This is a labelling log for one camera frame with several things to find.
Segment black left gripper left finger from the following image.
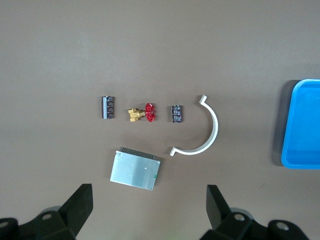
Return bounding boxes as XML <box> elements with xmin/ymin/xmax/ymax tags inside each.
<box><xmin>18</xmin><ymin>183</ymin><xmax>94</xmax><ymax>240</ymax></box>

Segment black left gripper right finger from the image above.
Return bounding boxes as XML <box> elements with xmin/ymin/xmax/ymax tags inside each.
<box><xmin>199</xmin><ymin>184</ymin><xmax>270</xmax><ymax>240</ymax></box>

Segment small black electrolytic capacitor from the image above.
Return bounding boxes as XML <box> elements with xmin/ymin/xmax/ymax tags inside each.
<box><xmin>170</xmin><ymin>104</ymin><xmax>185</xmax><ymax>124</ymax></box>

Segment small dark connector block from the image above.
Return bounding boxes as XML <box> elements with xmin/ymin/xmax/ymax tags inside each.
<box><xmin>101</xmin><ymin>95</ymin><xmax>116</xmax><ymax>120</ymax></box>

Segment blue plastic tray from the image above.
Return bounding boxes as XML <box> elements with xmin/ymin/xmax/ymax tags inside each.
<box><xmin>280</xmin><ymin>78</ymin><xmax>320</xmax><ymax>170</ymax></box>

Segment silver metal power supply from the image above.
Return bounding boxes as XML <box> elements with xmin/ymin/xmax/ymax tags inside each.
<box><xmin>109</xmin><ymin>146</ymin><xmax>161</xmax><ymax>191</ymax></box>

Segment brass valve red handwheel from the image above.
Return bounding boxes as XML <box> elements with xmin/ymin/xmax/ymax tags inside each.
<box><xmin>127</xmin><ymin>102</ymin><xmax>157</xmax><ymax>123</ymax></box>

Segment white curved plastic bracket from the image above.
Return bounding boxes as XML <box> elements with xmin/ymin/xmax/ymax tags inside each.
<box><xmin>169</xmin><ymin>94</ymin><xmax>220</xmax><ymax>157</ymax></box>

